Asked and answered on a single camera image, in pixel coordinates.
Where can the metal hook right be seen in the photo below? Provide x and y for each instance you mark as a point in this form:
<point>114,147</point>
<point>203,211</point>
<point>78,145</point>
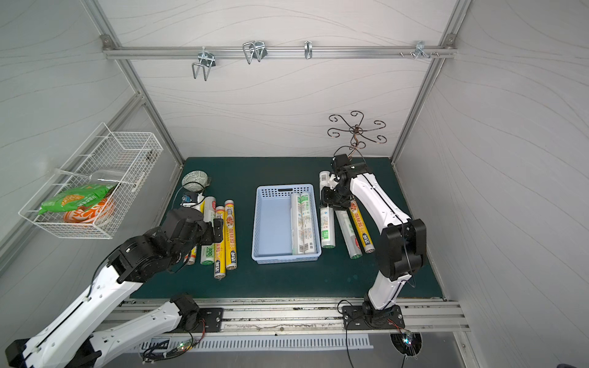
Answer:
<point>419,52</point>

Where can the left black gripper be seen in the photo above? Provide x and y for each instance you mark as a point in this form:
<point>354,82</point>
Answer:
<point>218,230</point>

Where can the white green wrap roll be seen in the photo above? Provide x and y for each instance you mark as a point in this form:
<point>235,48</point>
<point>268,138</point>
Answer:
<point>327,214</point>
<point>209,211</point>

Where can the orange snack bag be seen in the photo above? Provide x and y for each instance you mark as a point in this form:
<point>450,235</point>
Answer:
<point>97,214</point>

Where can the white wire wall basket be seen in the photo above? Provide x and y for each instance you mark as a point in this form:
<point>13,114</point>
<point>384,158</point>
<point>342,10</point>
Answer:
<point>107,157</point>

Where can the dark green table mat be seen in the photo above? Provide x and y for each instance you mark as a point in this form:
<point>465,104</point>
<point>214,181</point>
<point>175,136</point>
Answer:
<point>334,274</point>

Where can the light blue plastic basket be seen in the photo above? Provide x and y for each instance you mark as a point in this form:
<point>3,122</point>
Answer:
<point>271,240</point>

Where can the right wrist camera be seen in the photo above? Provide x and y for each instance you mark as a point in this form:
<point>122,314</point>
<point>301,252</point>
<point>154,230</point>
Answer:
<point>340,162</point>

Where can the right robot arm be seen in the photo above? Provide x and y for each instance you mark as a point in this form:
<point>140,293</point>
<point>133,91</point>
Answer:
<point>401,248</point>

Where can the double metal hook left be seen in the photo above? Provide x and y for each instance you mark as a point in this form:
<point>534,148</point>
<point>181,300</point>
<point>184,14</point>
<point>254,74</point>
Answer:
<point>205,62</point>

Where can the bronze jewelry tree stand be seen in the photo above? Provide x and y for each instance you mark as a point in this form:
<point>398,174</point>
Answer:
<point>360,135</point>

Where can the clear wrap roll right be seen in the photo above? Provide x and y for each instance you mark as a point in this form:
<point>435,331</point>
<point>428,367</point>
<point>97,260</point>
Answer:
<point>349,235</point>

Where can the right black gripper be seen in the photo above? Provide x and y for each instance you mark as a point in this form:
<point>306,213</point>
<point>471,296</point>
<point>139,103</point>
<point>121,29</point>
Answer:
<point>329,197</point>

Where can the aluminium rail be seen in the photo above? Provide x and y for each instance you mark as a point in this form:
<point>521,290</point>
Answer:
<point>274,52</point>
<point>318,315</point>

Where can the yellow wrap roll long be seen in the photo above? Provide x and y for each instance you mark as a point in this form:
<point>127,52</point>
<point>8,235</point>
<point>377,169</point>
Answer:
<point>219,251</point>

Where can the white slotted cable duct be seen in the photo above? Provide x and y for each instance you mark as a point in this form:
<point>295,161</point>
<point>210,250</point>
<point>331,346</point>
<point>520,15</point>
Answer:
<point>283,343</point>

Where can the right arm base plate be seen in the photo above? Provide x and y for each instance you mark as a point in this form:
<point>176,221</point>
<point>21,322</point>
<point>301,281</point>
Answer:
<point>358,318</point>

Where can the aluminium front rail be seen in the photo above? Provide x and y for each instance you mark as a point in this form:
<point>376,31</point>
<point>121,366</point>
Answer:
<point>318,315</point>

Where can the double metal hook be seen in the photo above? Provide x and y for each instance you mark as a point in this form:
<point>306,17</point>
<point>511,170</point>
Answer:
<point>205,62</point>
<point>254,50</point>

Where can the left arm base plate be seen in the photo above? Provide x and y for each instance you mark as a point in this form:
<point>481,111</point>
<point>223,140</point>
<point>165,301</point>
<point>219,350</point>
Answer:
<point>208,320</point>

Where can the double metal hook middle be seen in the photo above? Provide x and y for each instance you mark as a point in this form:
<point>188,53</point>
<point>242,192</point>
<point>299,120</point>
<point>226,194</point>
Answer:
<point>254,50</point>

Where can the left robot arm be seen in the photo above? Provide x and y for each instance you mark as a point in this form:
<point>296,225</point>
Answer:
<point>73,338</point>

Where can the single metal hook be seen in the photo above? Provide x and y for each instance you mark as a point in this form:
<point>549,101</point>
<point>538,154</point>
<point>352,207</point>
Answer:
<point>308,50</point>

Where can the green snack bag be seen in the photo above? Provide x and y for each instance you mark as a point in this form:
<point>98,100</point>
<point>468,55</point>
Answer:
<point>78,197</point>

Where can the aluminium top rail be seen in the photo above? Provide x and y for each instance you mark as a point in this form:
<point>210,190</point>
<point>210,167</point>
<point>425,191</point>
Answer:
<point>274,52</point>

